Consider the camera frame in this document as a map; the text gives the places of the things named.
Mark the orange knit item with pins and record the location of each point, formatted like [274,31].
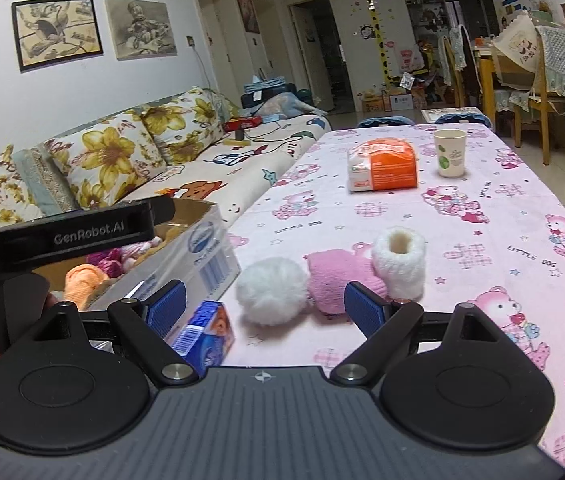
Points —
[85,280]

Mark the pink purple knit hat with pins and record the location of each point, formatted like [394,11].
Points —
[110,260]

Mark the embroidered white cloth cover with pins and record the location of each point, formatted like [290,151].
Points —
[517,40]

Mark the orange white tissue pack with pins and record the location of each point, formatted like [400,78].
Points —
[387,167]

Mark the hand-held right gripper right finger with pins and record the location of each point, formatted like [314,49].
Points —
[365,310]

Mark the white paper cup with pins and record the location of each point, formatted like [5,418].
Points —
[450,155]

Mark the kitchen shelf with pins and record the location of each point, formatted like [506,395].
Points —
[427,15]

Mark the cardboard boxes on floor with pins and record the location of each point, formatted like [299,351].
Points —
[392,101]

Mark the chair with crochet cover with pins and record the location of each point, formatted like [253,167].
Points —
[557,55]

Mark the wooden dining chair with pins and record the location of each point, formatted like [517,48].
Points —
[457,50]

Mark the small black object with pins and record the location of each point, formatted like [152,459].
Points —
[239,135]

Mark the white blue cardboard box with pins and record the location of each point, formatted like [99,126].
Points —
[202,260]

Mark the pile of clothes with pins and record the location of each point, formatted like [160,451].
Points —
[282,105]

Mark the framed portrait picture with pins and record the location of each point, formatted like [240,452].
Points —
[243,10]

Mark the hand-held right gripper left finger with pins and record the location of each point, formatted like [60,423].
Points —
[167,307]

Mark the sofa with printed cover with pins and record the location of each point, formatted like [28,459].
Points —
[222,170]

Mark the teal beige cushion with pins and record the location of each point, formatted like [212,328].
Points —
[42,180]

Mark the pink hat with white pompom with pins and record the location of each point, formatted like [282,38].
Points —
[337,280]

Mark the group of framed wall pictures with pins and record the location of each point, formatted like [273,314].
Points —
[57,35]

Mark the blue padded chair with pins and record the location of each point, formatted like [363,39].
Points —
[462,119]
[385,121]

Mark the yellow dining table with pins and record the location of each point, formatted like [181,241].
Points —
[485,65]

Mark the pink printed tablecloth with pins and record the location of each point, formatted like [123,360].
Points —
[412,220]

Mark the white pink shopping bag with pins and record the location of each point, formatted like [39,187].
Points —
[412,60]

